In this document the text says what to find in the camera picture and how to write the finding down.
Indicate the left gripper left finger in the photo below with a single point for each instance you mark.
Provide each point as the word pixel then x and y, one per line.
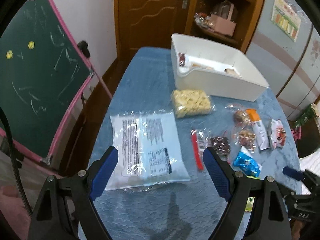
pixel 100 172

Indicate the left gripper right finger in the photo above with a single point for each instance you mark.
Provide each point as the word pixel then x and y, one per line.
pixel 220 172

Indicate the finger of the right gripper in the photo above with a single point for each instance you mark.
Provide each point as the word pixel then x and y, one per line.
pixel 292 173

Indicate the blue white snack packet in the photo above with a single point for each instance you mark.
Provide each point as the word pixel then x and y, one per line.
pixel 247 163

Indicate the green snack packet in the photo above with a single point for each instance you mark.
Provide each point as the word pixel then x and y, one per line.
pixel 249 204

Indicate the large clear bread bag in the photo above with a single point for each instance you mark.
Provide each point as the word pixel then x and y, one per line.
pixel 149 151

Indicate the white checked bedding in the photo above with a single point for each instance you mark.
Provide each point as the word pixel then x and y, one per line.
pixel 311 162

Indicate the pink toy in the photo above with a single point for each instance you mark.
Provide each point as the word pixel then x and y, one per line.
pixel 296 133

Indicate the lower walnut date packet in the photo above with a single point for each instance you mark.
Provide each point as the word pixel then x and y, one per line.
pixel 244 136

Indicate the walnut date packet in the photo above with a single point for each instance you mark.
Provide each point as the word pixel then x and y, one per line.
pixel 240 116
pixel 244 136

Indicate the red white jujube snack bag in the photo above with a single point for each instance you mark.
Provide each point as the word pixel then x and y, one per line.
pixel 276 134

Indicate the blue fuzzy table cloth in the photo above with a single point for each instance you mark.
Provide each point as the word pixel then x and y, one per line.
pixel 187 205

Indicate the orange white snack packet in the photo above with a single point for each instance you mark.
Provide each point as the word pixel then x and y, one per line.
pixel 259 129

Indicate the upper walnut date packet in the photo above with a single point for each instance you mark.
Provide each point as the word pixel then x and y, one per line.
pixel 240 116

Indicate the yellow puffed rice cake packet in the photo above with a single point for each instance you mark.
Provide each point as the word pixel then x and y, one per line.
pixel 189 102

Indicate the white plastic storage bin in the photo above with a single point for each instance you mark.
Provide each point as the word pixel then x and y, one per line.
pixel 215 68

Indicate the small dark red packet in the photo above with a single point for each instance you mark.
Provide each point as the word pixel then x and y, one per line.
pixel 181 59

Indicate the light blue wardrobe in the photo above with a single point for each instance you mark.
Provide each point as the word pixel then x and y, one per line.
pixel 291 67

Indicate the pink basket clear dome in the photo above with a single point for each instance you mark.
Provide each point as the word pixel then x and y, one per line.
pixel 222 18

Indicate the wooden corner shelf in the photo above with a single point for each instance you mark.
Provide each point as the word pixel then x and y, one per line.
pixel 246 22

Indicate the brown wooden door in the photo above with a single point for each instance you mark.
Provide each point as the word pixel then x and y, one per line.
pixel 147 23

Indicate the green chalkboard pink frame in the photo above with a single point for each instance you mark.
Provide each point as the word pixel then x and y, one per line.
pixel 44 73

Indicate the colourful wall poster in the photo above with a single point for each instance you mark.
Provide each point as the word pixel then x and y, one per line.
pixel 286 19

